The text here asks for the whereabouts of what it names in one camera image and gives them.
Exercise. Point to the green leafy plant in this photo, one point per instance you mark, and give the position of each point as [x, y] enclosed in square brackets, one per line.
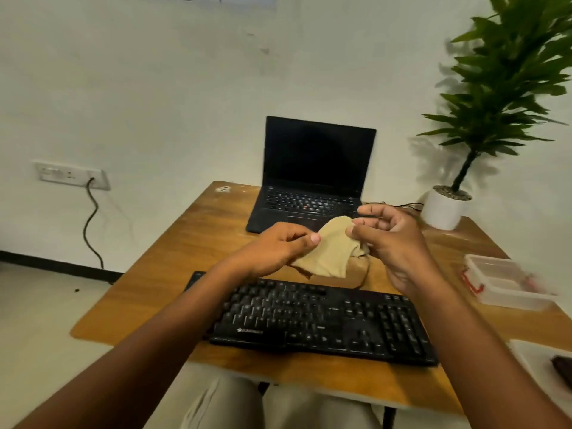
[509, 84]

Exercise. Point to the white tray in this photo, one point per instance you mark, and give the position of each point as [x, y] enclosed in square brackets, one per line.
[538, 370]

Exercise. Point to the person's left hand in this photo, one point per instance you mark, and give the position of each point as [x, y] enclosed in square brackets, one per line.
[268, 252]

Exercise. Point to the person's left forearm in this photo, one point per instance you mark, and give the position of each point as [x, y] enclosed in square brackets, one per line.
[147, 348]

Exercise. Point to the person's right hand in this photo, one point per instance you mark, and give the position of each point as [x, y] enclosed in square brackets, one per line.
[397, 250]

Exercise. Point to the person's right forearm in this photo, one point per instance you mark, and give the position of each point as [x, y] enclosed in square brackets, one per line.
[482, 366]

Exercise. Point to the beige cloth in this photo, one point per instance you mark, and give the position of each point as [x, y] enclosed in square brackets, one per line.
[333, 254]

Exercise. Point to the black keyboard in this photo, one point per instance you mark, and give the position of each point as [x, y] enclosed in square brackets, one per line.
[321, 319]

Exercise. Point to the clear plastic container red clasp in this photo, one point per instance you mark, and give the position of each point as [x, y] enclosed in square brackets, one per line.
[505, 283]

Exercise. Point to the white plant pot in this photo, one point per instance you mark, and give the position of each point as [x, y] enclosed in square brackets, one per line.
[443, 212]

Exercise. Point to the person's left thumb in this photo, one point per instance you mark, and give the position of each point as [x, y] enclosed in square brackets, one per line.
[306, 244]

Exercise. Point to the person's beige trousers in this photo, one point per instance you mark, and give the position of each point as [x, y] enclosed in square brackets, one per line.
[290, 408]

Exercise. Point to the white wall socket strip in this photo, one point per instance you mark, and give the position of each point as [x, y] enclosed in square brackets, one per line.
[67, 175]

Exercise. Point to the person's right middle finger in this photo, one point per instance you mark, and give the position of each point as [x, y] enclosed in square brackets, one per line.
[374, 209]

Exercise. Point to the black laptop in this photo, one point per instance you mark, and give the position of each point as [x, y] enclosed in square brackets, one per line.
[315, 160]

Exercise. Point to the person's right thumb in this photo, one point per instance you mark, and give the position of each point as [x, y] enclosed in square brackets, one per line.
[359, 236]

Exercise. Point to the black table leg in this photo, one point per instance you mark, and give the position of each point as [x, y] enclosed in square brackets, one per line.
[389, 419]

